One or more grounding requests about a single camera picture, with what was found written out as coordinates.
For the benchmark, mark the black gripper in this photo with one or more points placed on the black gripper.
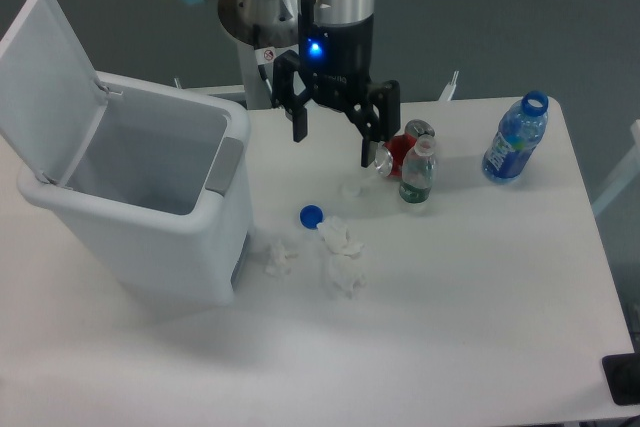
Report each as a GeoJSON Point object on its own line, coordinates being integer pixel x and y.
{"type": "Point", "coordinates": [335, 61]}

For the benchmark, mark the white trash can lid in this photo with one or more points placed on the white trash can lid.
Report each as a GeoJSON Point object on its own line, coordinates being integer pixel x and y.
{"type": "Point", "coordinates": [52, 100]}

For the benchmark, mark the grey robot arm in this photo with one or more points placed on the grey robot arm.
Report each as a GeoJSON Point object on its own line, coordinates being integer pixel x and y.
{"type": "Point", "coordinates": [256, 24]}

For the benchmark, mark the crushed red soda can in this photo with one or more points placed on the crushed red soda can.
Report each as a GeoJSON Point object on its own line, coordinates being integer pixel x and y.
{"type": "Point", "coordinates": [389, 155]}

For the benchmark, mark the clear white bottle cap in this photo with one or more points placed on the clear white bottle cap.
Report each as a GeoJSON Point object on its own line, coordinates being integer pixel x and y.
{"type": "Point", "coordinates": [351, 189]}

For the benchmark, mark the blue bottle cap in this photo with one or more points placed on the blue bottle cap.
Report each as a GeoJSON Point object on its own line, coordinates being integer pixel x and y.
{"type": "Point", "coordinates": [311, 216]}

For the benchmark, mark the white trash can body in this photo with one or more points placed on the white trash can body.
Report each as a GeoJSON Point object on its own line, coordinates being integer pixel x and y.
{"type": "Point", "coordinates": [161, 194]}

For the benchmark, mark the small clear green-label bottle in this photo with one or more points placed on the small clear green-label bottle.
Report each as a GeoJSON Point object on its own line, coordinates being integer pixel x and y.
{"type": "Point", "coordinates": [418, 170]}

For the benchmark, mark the upper crumpled white tissue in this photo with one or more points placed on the upper crumpled white tissue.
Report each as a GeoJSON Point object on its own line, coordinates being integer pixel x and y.
{"type": "Point", "coordinates": [336, 235]}

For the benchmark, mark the small crumpled white tissue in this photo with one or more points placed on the small crumpled white tissue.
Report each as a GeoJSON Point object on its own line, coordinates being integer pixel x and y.
{"type": "Point", "coordinates": [280, 259]}

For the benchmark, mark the lower crumpled white tissue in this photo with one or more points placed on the lower crumpled white tissue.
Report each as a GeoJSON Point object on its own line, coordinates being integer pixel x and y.
{"type": "Point", "coordinates": [346, 274]}

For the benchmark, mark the blue plastic drink bottle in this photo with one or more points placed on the blue plastic drink bottle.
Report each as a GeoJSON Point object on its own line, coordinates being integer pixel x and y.
{"type": "Point", "coordinates": [519, 132]}

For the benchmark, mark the black device at edge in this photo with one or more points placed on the black device at edge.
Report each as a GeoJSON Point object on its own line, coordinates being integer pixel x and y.
{"type": "Point", "coordinates": [622, 375]}

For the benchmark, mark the white frame at right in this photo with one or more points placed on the white frame at right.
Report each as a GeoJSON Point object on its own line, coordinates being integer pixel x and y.
{"type": "Point", "coordinates": [621, 176]}

